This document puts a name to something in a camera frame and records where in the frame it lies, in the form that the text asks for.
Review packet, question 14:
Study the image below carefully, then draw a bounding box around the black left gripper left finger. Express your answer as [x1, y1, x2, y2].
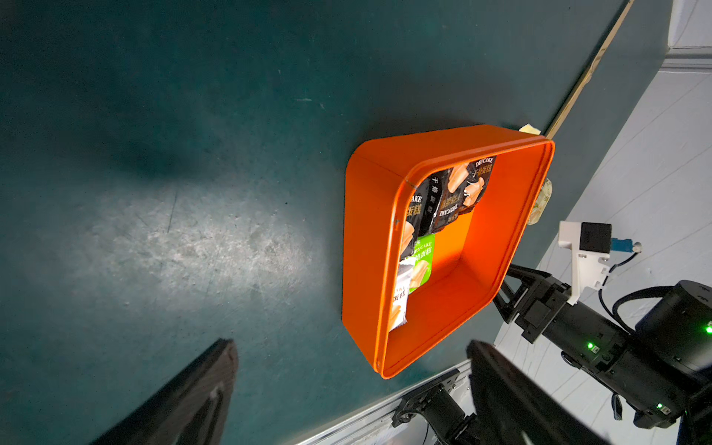
[94, 339, 238, 444]

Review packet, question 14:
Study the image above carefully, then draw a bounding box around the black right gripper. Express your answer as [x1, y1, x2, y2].
[492, 264, 571, 344]

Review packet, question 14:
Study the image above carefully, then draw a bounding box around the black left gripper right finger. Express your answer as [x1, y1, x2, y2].
[467, 340, 606, 444]

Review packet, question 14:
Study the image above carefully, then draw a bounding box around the orange storage box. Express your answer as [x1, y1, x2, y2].
[342, 125, 556, 379]

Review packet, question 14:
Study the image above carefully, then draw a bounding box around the black cookie packet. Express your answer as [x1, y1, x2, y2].
[430, 157, 496, 233]
[399, 169, 450, 261]

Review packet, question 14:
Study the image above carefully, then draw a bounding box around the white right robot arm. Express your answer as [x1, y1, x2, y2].
[493, 265, 711, 444]

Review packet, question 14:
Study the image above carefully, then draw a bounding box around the green cookie packet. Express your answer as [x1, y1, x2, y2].
[407, 235, 436, 293]

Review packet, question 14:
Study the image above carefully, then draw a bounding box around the white cookie packet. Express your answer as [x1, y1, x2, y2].
[389, 261, 413, 331]

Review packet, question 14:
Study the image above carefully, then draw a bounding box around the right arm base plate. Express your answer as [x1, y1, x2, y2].
[391, 369, 480, 445]

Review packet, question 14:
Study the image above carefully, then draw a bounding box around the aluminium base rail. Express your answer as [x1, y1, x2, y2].
[290, 361, 470, 444]

